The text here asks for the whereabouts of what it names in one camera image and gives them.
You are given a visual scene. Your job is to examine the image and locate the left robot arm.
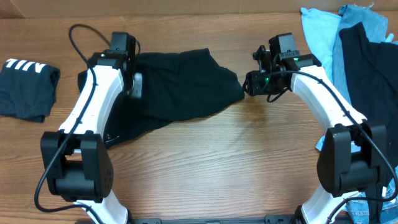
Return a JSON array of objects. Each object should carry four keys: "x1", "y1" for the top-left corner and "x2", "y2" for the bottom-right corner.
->
[{"x1": 34, "y1": 49, "x2": 135, "y2": 223}]

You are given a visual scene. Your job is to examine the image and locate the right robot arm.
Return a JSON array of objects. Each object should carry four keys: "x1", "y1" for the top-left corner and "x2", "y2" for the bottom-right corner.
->
[{"x1": 243, "y1": 45, "x2": 390, "y2": 223}]

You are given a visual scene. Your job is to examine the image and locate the black shorts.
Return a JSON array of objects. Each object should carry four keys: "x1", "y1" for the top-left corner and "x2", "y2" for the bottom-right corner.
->
[{"x1": 104, "y1": 49, "x2": 244, "y2": 148}]

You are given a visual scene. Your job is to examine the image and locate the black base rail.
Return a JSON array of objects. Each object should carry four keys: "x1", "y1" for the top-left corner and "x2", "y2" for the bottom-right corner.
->
[{"x1": 134, "y1": 215, "x2": 294, "y2": 224}]

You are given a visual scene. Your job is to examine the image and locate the light blue shirt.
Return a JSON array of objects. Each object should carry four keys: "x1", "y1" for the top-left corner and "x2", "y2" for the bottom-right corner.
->
[{"x1": 300, "y1": 7, "x2": 346, "y2": 153}]

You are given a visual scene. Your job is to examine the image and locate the blue denim jeans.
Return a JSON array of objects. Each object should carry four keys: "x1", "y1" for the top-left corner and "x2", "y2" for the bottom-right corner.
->
[{"x1": 331, "y1": 3, "x2": 398, "y2": 224}]

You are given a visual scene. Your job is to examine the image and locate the folded black shirt white letters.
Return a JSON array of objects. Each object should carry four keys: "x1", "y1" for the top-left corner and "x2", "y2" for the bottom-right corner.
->
[{"x1": 1, "y1": 58, "x2": 60, "y2": 123}]

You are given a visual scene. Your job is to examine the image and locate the black garment in pile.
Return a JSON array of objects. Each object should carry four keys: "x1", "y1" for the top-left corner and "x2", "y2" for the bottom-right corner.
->
[{"x1": 338, "y1": 22, "x2": 398, "y2": 224}]

